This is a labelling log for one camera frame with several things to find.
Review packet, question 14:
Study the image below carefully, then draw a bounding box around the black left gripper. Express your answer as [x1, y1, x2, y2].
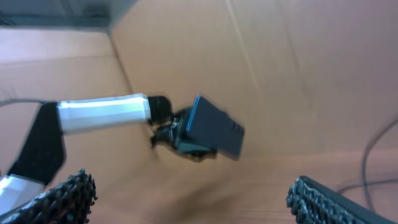
[150, 107, 218, 162]

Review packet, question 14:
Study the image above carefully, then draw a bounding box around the brown cardboard backdrop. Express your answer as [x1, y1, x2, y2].
[0, 0, 398, 159]

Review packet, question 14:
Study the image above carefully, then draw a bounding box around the black charger cable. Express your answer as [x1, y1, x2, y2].
[335, 118, 398, 212]

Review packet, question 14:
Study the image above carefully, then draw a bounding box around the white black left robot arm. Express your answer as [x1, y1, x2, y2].
[1, 93, 217, 215]

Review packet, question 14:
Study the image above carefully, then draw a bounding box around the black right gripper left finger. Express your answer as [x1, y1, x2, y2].
[1, 169, 98, 224]

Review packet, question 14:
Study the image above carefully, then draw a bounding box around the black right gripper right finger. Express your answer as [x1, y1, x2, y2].
[286, 175, 394, 224]

